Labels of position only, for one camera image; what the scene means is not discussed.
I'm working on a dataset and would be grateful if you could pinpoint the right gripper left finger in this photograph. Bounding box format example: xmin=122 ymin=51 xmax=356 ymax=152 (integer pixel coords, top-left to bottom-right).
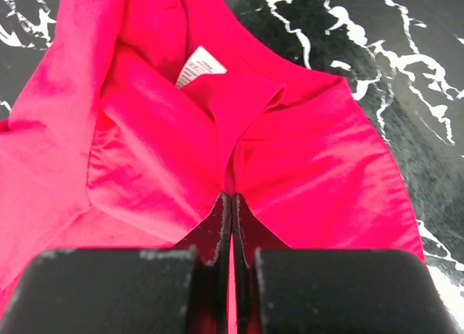
xmin=1 ymin=193 xmax=231 ymax=333

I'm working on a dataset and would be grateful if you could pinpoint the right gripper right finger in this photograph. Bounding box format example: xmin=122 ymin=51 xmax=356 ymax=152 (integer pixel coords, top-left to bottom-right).
xmin=231 ymin=194 xmax=455 ymax=333

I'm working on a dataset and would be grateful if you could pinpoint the pink t shirt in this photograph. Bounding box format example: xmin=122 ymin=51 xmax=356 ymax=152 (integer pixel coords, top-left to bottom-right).
xmin=0 ymin=0 xmax=426 ymax=302

